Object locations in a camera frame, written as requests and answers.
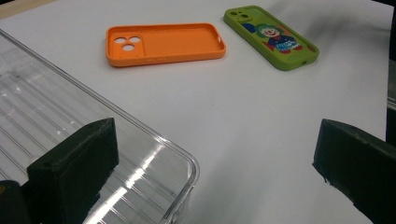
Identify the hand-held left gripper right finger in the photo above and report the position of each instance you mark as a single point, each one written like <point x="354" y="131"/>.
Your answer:
<point x="358" y="161"/>

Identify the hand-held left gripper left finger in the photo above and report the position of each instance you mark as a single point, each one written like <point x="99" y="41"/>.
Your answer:
<point x="71" y="161"/>

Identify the clear plastic storage container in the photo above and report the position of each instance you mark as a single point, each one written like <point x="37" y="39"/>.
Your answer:
<point x="149" y="161"/>

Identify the green clown print phone case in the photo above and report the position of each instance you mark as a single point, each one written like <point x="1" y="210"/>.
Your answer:
<point x="274" y="40"/>

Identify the orange cup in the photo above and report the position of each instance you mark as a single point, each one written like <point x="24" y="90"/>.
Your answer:
<point x="180" y="40"/>

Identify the white table cover sheet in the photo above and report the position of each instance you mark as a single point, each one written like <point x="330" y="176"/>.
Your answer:
<point x="249" y="124"/>

